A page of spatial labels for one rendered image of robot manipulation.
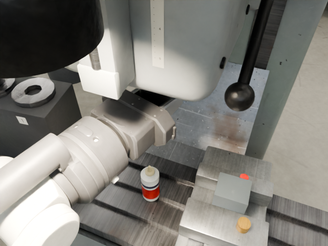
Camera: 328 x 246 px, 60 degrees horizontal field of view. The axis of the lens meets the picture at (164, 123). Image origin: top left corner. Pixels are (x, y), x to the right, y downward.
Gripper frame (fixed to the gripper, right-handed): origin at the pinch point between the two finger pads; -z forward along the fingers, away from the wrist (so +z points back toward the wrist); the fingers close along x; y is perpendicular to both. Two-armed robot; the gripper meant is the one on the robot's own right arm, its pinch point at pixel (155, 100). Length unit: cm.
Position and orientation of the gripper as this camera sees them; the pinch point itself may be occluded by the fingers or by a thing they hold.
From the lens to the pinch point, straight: 44.1
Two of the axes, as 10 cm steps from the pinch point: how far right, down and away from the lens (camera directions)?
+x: -8.0, -4.3, 4.2
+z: -6.0, 5.7, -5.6
